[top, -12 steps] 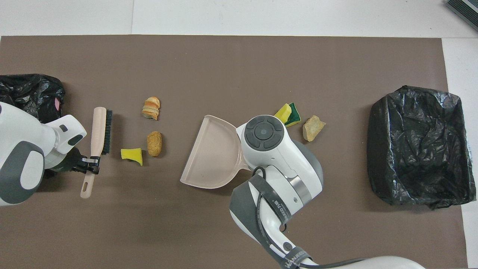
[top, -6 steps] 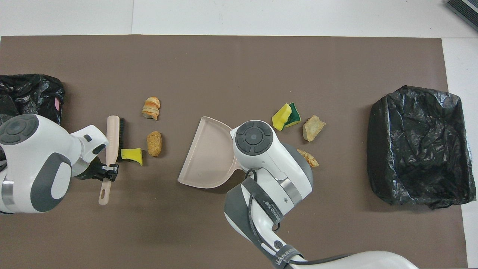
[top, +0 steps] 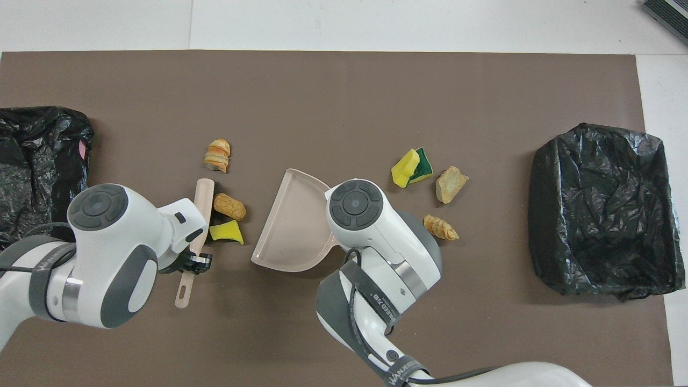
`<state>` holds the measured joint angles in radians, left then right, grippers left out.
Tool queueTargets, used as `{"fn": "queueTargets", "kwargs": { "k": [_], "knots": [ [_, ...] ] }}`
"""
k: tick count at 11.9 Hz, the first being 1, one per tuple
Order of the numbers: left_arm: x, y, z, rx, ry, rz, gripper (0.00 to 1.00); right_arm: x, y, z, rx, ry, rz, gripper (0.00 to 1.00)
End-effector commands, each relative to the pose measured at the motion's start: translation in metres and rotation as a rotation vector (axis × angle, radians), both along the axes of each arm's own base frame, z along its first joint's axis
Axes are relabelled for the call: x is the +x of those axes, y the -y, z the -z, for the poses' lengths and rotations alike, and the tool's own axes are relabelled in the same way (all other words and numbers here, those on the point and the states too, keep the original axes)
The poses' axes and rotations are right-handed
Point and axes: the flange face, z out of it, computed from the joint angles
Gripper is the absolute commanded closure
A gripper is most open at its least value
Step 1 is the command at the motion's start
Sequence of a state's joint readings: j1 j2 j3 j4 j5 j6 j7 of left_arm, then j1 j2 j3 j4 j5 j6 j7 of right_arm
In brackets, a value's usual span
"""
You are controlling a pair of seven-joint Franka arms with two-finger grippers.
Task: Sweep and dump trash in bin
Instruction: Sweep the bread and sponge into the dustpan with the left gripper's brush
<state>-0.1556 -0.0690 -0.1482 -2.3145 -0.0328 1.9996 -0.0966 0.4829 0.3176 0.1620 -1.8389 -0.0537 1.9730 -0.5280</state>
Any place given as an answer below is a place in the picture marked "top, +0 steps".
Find black bag lined bin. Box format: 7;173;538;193
528;123;686;302

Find ridged croissant piece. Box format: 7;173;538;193
423;214;460;241

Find thick yellow sponge chunk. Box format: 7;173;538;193
391;149;421;189

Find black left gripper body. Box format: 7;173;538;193
160;250;214;276

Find small yellow green sponge wedge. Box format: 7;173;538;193
209;219;245;246

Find beige plastic dustpan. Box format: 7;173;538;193
250;168;340;273

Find beige brush black bristles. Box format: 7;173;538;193
174;178;217;310

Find tan bread chunk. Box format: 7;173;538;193
435;166;469;204

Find striped bread slice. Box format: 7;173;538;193
204;139;232;174

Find green topped sponge piece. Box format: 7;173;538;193
408;147;434;184

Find brown table mat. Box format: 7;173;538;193
0;51;673;387

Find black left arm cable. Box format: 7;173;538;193
0;221;73;275

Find black bag bin pink tag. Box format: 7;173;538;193
0;106;95;250

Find grey vent grille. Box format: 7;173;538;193
641;0;688;31

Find brown bread roll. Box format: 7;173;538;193
213;193;247;222

